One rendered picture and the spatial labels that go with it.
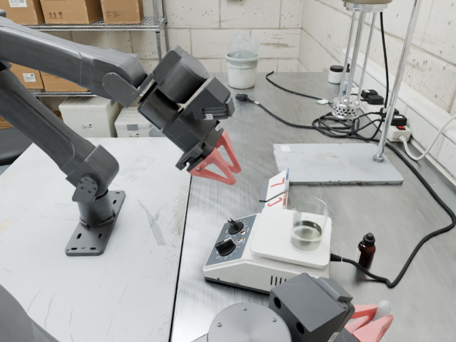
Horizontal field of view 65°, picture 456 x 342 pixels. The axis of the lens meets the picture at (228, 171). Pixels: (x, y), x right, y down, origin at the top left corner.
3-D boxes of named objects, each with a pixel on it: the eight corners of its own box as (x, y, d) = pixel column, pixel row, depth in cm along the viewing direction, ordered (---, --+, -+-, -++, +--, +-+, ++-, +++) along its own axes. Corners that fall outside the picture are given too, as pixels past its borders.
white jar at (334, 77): (332, 84, 152) (335, 69, 149) (325, 80, 157) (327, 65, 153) (345, 83, 154) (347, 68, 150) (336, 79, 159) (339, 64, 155)
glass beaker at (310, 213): (281, 248, 55) (286, 207, 51) (294, 229, 59) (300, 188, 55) (319, 263, 52) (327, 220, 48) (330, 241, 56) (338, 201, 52)
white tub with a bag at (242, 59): (262, 81, 155) (264, 30, 144) (253, 91, 144) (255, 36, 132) (231, 79, 159) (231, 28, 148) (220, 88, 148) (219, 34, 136)
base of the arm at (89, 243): (121, 164, 78) (89, 164, 78) (93, 222, 61) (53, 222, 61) (126, 193, 82) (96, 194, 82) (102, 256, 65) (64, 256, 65)
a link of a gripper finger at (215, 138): (254, 155, 65) (216, 120, 62) (244, 180, 59) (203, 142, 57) (231, 173, 69) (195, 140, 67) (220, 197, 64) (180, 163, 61)
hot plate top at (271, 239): (248, 254, 55) (248, 250, 54) (263, 208, 65) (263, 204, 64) (328, 271, 52) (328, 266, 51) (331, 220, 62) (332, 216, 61)
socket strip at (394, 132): (390, 142, 105) (393, 129, 103) (349, 96, 139) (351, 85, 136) (408, 142, 105) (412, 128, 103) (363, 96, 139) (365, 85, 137)
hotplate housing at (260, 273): (201, 281, 60) (199, 246, 56) (224, 232, 71) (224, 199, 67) (336, 313, 55) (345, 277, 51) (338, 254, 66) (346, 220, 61)
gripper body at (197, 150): (223, 123, 64) (192, 93, 62) (204, 155, 56) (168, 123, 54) (202, 142, 68) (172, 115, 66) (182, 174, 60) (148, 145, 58)
